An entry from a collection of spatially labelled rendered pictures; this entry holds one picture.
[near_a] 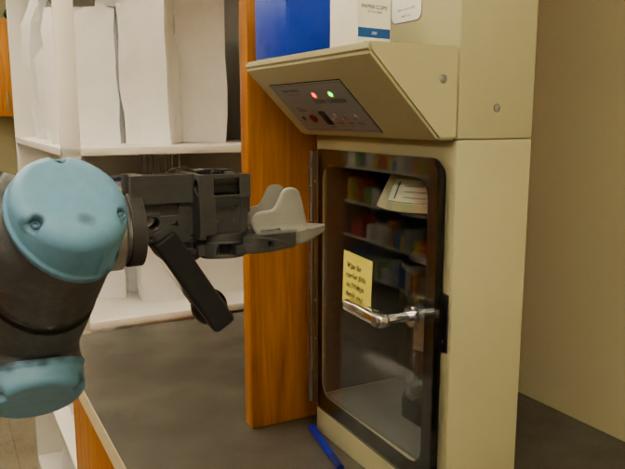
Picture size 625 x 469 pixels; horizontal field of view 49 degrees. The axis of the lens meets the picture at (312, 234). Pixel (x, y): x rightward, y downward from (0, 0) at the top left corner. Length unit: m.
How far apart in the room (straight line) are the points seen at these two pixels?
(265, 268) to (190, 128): 1.06
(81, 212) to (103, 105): 1.59
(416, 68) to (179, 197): 0.28
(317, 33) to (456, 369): 0.45
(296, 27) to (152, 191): 0.34
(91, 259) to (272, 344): 0.70
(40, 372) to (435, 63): 0.49
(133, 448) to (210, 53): 1.29
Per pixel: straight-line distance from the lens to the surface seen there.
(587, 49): 1.23
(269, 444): 1.11
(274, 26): 0.93
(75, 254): 0.44
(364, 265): 0.92
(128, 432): 1.18
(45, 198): 0.45
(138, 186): 0.65
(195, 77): 2.09
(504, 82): 0.82
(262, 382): 1.14
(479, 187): 0.81
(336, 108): 0.87
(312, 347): 1.09
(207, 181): 0.65
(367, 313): 0.83
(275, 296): 1.10
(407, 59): 0.74
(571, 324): 1.27
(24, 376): 0.55
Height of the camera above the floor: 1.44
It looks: 10 degrees down
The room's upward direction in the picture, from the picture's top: straight up
